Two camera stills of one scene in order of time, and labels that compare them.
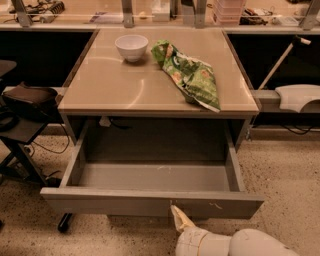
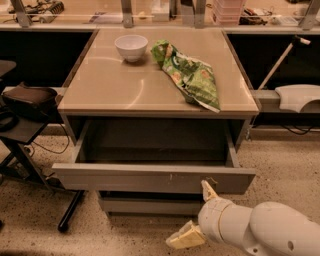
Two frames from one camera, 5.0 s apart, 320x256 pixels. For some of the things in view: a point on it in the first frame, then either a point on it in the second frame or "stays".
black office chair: [17, 132] stays
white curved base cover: [294, 96] stays
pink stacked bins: [228, 12] stays
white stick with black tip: [297, 40] stays
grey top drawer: [207, 200] -> [154, 156]
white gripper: [188, 240] -> [209, 218]
